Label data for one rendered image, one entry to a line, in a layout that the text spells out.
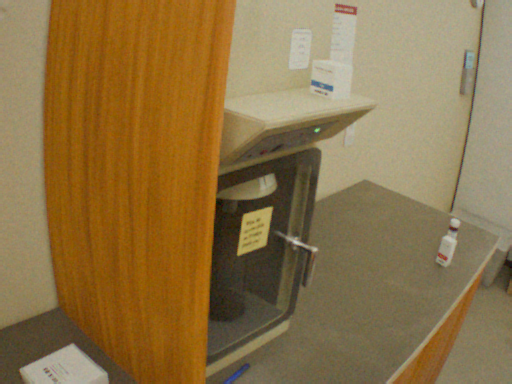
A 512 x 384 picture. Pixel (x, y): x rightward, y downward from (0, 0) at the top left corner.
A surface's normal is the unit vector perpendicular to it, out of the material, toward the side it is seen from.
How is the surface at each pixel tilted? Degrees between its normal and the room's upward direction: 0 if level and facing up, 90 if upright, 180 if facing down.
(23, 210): 90
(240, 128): 90
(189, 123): 90
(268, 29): 90
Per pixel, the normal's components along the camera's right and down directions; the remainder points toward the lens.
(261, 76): 0.75, 0.33
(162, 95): -0.66, 0.23
